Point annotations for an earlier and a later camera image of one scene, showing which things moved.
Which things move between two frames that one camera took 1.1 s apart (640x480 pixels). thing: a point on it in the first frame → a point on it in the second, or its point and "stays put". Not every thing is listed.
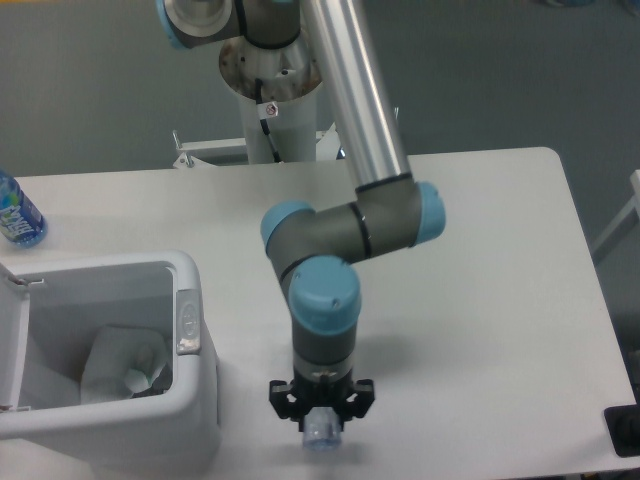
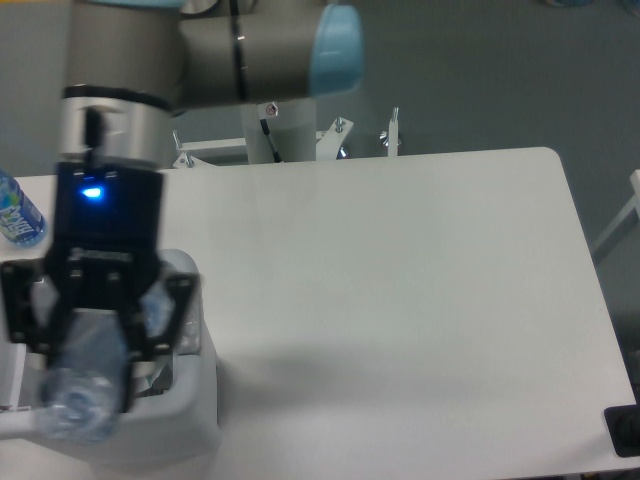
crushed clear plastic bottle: [322, 429] → [82, 394]
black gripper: [306, 394] → [107, 230]
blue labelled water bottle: [21, 221] stays put
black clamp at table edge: [623, 426] stays put
